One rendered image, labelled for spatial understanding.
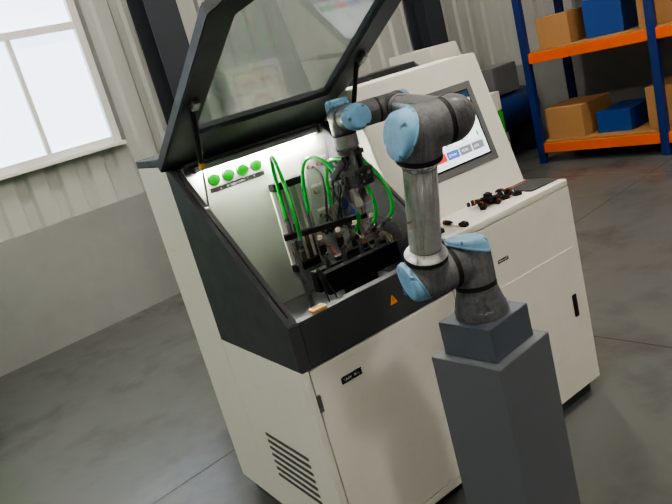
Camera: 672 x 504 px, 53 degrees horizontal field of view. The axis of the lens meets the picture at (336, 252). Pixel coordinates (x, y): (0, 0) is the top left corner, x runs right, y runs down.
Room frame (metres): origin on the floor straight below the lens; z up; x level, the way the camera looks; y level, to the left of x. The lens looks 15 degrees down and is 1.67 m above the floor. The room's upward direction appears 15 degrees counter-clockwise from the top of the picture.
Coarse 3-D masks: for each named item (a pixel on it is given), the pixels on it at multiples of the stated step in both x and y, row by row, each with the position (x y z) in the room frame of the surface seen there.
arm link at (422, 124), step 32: (384, 128) 1.60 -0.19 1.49; (416, 128) 1.52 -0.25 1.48; (448, 128) 1.55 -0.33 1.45; (416, 160) 1.55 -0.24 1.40; (416, 192) 1.59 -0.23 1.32; (416, 224) 1.62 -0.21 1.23; (416, 256) 1.65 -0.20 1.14; (448, 256) 1.69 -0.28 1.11; (416, 288) 1.64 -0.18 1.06; (448, 288) 1.68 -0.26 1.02
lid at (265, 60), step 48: (240, 0) 1.81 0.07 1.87; (288, 0) 1.96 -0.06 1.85; (336, 0) 2.10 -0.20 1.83; (384, 0) 2.21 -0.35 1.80; (192, 48) 1.91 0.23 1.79; (240, 48) 2.03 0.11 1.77; (288, 48) 2.18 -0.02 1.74; (336, 48) 2.35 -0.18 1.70; (192, 96) 2.07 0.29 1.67; (240, 96) 2.27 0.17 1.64; (288, 96) 2.45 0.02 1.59; (336, 96) 2.63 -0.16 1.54; (192, 144) 2.32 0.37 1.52; (240, 144) 2.53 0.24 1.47
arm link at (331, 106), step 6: (330, 102) 2.02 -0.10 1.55; (336, 102) 2.02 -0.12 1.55; (342, 102) 2.02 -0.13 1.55; (348, 102) 2.03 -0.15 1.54; (330, 108) 2.02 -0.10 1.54; (336, 108) 2.01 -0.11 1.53; (330, 114) 2.03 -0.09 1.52; (330, 120) 2.03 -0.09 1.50; (330, 126) 2.04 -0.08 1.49; (336, 126) 2.01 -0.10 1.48; (336, 132) 2.02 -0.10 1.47; (342, 132) 2.02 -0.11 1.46; (348, 132) 2.02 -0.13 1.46; (354, 132) 2.03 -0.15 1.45
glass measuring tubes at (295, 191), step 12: (288, 180) 2.56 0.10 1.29; (300, 180) 2.58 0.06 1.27; (276, 192) 2.53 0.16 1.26; (300, 192) 2.59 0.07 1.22; (276, 204) 2.55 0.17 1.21; (288, 204) 2.55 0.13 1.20; (300, 204) 2.60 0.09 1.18; (288, 216) 2.56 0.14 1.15; (300, 216) 2.57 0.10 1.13; (300, 228) 2.58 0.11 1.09; (312, 240) 2.60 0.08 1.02; (288, 252) 2.55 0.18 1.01; (300, 252) 2.57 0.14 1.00; (312, 252) 2.57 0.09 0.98; (312, 264) 2.56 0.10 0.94
